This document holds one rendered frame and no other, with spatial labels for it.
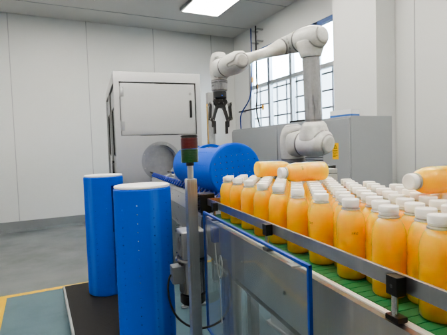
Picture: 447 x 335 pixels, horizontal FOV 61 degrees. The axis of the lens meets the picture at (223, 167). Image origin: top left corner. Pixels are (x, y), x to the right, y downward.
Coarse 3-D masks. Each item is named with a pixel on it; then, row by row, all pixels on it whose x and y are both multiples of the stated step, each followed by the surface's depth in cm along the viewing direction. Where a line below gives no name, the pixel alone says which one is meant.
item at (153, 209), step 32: (128, 192) 178; (160, 192) 183; (128, 224) 179; (160, 224) 183; (128, 256) 180; (160, 256) 183; (128, 288) 181; (160, 288) 183; (128, 320) 182; (160, 320) 184
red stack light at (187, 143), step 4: (180, 140) 137; (184, 140) 136; (188, 140) 135; (192, 140) 136; (196, 140) 137; (180, 144) 138; (184, 144) 136; (188, 144) 135; (192, 144) 136; (196, 144) 137; (184, 148) 136; (188, 148) 135; (192, 148) 136
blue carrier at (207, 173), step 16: (208, 144) 231; (224, 144) 194; (240, 144) 194; (176, 160) 262; (208, 160) 194; (224, 160) 192; (240, 160) 195; (256, 160) 198; (208, 176) 192; (224, 176) 192
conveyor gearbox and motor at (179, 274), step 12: (180, 228) 167; (180, 240) 160; (180, 252) 160; (180, 264) 163; (204, 264) 166; (180, 276) 162; (204, 276) 167; (168, 288) 162; (180, 288) 165; (204, 288) 165; (180, 300) 166; (204, 300) 165
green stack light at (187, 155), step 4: (184, 152) 136; (188, 152) 136; (192, 152) 136; (196, 152) 137; (184, 156) 136; (188, 156) 136; (192, 156) 136; (196, 156) 137; (184, 160) 136; (188, 160) 136; (192, 160) 136; (196, 160) 137
